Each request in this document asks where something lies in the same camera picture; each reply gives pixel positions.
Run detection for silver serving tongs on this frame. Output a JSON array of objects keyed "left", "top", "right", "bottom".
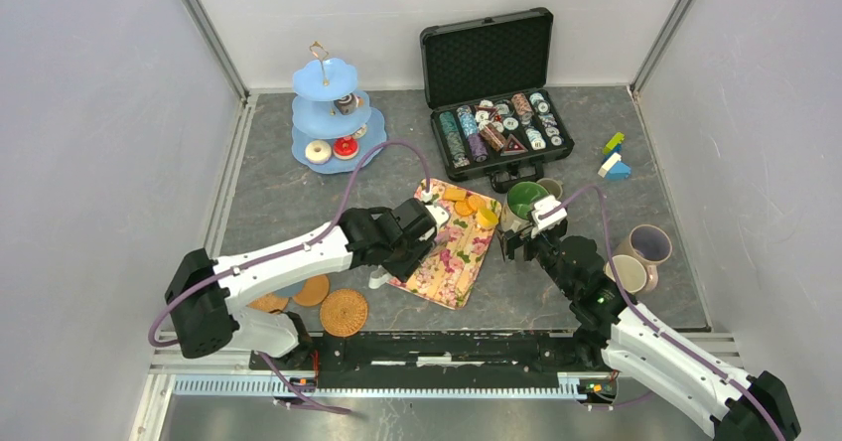
[{"left": 368, "top": 266, "right": 392, "bottom": 290}]

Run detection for red glazed donut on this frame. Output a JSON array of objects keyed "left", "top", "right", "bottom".
[{"left": 333, "top": 136, "right": 359, "bottom": 160}]

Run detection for chocolate sprinkled donut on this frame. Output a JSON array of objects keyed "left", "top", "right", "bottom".
[{"left": 351, "top": 124, "right": 367, "bottom": 140}]

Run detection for white glazed donut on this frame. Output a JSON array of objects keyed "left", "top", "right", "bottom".
[{"left": 304, "top": 139, "right": 333, "bottom": 165}]

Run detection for chocolate swirl cake roll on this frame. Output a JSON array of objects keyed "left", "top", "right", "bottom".
[{"left": 333, "top": 93, "right": 364, "bottom": 115}]

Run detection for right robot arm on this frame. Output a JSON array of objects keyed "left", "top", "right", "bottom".
[{"left": 498, "top": 196, "right": 801, "bottom": 440}]

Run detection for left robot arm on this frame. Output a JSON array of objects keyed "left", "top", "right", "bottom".
[{"left": 164, "top": 198, "right": 450, "bottom": 369}]

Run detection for green-inside floral mug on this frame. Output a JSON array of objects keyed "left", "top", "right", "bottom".
[{"left": 499, "top": 182, "right": 550, "bottom": 232}]

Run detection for small beige cup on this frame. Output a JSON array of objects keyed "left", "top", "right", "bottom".
[{"left": 537, "top": 178, "right": 563, "bottom": 201}]

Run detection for floral rectangular tray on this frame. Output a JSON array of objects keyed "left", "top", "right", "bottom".
[{"left": 388, "top": 179, "right": 501, "bottom": 310}]

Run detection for square yellow biscuit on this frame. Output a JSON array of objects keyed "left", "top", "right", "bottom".
[{"left": 441, "top": 187, "right": 468, "bottom": 203}]

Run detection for round orange biscuit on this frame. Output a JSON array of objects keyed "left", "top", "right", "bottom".
[
  {"left": 454, "top": 200, "right": 475, "bottom": 217},
  {"left": 465, "top": 194, "right": 487, "bottom": 213}
]

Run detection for round orange biscuit lower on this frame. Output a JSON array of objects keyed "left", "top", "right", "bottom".
[{"left": 454, "top": 200, "right": 475, "bottom": 217}]

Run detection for woven rattan coaster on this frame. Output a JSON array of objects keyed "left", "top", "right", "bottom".
[{"left": 320, "top": 288, "right": 369, "bottom": 338}]

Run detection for cork coaster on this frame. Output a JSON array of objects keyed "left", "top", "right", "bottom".
[{"left": 292, "top": 274, "right": 331, "bottom": 307}]

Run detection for colourful toy block stack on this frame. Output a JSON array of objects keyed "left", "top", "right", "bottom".
[{"left": 598, "top": 132, "right": 632, "bottom": 181}]

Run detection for yellow mug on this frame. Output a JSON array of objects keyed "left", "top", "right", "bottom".
[{"left": 604, "top": 254, "right": 648, "bottom": 294}]

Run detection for beige mug purple inside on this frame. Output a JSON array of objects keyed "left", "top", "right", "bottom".
[{"left": 614, "top": 224, "right": 673, "bottom": 293}]

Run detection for blue smiley coaster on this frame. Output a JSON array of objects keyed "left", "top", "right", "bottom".
[{"left": 274, "top": 281, "right": 306, "bottom": 298}]

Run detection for blue three-tier cake stand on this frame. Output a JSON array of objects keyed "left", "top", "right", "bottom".
[{"left": 292, "top": 41, "right": 387, "bottom": 174}]

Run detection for black poker chip case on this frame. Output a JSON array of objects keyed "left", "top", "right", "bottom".
[{"left": 419, "top": 7, "right": 574, "bottom": 193}]

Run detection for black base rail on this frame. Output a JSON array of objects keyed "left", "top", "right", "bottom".
[{"left": 271, "top": 330, "right": 608, "bottom": 373}]

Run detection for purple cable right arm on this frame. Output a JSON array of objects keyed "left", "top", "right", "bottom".
[{"left": 542, "top": 185, "right": 790, "bottom": 441}]

